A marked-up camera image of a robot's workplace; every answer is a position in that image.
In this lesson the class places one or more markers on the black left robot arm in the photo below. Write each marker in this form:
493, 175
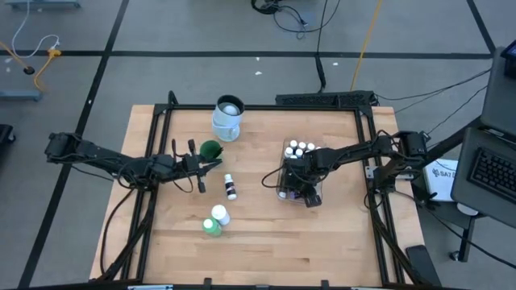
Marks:
101, 157

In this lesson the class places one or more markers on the black caster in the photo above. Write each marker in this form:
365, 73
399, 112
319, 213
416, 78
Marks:
6, 133

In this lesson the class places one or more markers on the white mug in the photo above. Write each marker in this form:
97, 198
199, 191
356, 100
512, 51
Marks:
225, 125

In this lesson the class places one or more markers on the green plastic cup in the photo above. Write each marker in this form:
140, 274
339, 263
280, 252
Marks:
209, 149

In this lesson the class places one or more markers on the orange paint bottle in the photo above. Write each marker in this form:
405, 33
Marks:
302, 145

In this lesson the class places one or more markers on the black desk stand leg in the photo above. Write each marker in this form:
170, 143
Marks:
463, 241

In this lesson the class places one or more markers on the large white paint bottle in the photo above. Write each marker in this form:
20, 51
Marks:
219, 212

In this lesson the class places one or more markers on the black floor disc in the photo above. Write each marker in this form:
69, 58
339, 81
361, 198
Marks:
29, 70

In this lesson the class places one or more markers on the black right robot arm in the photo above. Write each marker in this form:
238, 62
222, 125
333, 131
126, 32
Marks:
354, 153

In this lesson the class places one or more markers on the grey table foot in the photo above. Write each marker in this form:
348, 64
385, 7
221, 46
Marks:
44, 4
20, 95

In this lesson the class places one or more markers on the small green paint bottle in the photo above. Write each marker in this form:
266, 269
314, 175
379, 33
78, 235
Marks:
310, 146

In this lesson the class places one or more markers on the black power strip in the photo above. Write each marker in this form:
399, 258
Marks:
322, 98

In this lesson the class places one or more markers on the large green paint bottle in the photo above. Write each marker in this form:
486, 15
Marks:
210, 225

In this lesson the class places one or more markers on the grey desk surface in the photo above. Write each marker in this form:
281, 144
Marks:
500, 100

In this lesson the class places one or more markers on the purple paint bottle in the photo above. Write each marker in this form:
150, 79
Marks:
298, 152
296, 195

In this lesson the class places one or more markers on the grey-brown paint bottle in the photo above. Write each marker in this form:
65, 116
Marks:
282, 194

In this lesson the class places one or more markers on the clear plastic bin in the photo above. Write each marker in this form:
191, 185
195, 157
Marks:
287, 200

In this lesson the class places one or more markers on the white printed box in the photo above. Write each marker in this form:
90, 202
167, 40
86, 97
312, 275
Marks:
441, 181

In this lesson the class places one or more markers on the dark green paint bottle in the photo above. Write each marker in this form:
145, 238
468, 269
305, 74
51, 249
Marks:
293, 143

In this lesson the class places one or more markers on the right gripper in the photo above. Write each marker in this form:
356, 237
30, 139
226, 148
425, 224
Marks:
310, 169

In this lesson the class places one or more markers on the black flat tablet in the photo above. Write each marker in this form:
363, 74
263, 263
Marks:
423, 266

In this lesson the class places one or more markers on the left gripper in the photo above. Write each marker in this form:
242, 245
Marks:
187, 165

